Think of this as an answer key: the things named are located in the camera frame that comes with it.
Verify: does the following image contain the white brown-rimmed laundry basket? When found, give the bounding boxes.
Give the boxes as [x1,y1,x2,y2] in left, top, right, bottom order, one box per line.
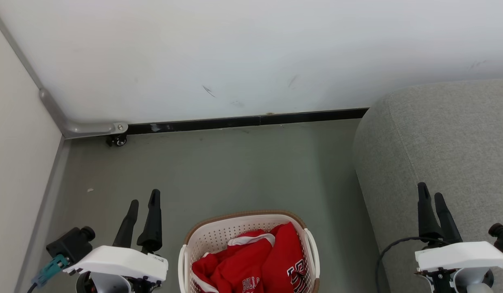
[178,210,321,293]

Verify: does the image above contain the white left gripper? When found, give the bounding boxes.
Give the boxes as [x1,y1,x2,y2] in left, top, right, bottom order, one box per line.
[64,189,169,283]

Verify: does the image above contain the teal left camera cable plug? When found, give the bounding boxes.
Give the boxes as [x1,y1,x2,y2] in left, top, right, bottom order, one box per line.
[31,254,70,288]

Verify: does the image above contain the grey fabric sofa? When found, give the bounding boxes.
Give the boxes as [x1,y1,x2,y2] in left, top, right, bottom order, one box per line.
[352,79,503,293]

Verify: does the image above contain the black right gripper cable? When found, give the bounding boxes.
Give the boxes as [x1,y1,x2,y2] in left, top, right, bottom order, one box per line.
[376,236,451,293]

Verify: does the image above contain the red shorts with white bands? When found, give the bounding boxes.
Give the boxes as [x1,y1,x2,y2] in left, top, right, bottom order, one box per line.
[191,230,276,293]

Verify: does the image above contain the grey metal partition frame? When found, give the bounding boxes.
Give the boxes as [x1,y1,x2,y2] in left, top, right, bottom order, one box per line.
[0,4,129,293]

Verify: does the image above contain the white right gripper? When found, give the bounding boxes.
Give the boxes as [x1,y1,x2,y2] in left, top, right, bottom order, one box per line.
[414,182,503,281]

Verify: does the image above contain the black wall baseboard strip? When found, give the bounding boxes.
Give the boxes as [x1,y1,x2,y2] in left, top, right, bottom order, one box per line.
[127,107,370,135]

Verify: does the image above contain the red printed basketball jersey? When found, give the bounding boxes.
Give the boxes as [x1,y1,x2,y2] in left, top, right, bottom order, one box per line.
[261,222,307,293]

